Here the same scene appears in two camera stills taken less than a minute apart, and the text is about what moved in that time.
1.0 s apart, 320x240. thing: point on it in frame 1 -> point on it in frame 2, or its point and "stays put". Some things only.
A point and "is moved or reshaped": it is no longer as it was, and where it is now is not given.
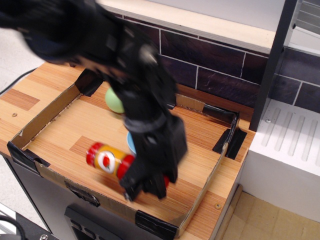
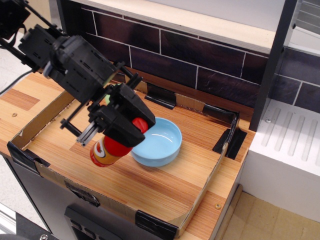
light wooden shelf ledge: (236, 34) stays put
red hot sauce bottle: (107, 160) is moved or reshaped
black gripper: (162, 149) -> (82, 69)
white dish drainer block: (282, 169) stays put
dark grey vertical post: (284, 28) stays put
